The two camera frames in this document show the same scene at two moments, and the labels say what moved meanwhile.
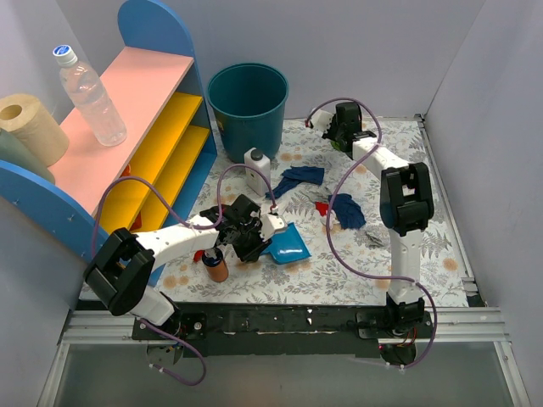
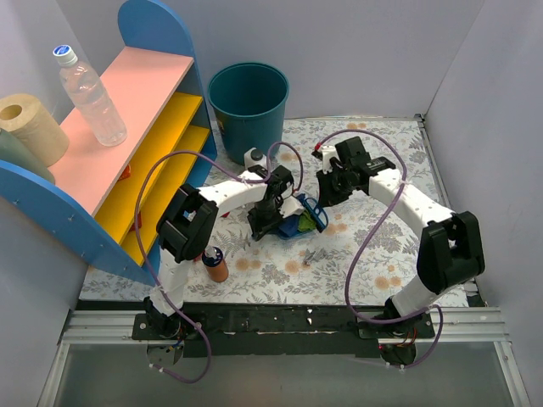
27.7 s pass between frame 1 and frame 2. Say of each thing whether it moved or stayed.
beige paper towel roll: stayed
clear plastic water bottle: stayed
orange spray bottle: stayed
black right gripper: moved
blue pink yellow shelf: stayed
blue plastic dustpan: moved
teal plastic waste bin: stayed
